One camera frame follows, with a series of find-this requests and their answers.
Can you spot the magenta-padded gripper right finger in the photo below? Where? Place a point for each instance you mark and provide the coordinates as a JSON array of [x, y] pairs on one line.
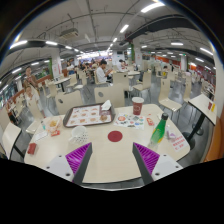
[[150, 160]]

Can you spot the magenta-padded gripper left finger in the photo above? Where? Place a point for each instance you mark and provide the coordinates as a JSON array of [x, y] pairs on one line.
[[75, 160]]

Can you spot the green plastic drink bottle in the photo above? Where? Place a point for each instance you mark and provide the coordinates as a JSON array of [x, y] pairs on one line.
[[158, 131]]

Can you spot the white black-dotted mug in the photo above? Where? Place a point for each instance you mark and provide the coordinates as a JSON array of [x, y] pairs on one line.
[[79, 135]]

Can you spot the small purple-white packet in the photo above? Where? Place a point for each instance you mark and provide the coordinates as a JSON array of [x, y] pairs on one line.
[[170, 134]]

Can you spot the small red sauce packet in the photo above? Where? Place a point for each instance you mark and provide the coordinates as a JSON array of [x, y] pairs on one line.
[[55, 133]]

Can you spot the red sachet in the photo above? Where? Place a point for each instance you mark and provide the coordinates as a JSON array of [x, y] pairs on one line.
[[150, 121]]

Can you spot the crumpled food wrapper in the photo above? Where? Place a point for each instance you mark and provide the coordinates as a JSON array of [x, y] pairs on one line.
[[53, 124]]

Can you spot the white paper card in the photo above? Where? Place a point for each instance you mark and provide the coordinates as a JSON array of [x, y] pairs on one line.
[[40, 135]]

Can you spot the flat round red coaster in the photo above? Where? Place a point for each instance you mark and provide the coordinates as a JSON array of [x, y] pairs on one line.
[[115, 136]]

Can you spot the colourful printed leaflet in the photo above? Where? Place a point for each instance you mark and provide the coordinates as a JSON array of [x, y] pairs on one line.
[[130, 120]]

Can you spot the small red box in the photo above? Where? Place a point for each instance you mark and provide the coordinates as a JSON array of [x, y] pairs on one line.
[[32, 148]]

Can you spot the brown food tray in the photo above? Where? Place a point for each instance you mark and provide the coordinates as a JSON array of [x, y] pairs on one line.
[[85, 116]]

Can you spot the red paper cup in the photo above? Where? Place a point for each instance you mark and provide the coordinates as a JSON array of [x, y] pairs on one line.
[[137, 106]]

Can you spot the crumpled white napkin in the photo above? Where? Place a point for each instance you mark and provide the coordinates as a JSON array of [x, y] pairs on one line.
[[106, 105]]

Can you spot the orange bench seat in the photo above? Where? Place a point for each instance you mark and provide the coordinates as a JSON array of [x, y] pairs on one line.
[[216, 140]]

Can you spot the person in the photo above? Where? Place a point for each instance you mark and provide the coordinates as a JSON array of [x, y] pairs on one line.
[[30, 79], [101, 73], [32, 96], [70, 68]]

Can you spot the dark-edged side table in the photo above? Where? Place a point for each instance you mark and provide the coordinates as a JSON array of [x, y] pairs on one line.
[[203, 104]]

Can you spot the group of beige chairs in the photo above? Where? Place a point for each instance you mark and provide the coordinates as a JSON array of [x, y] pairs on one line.
[[121, 79]]

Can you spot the ceiling air conditioner unit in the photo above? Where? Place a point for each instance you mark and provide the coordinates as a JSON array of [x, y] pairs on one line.
[[69, 33]]

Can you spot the group of ceiling lights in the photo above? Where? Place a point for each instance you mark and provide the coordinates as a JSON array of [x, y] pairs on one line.
[[151, 6]]

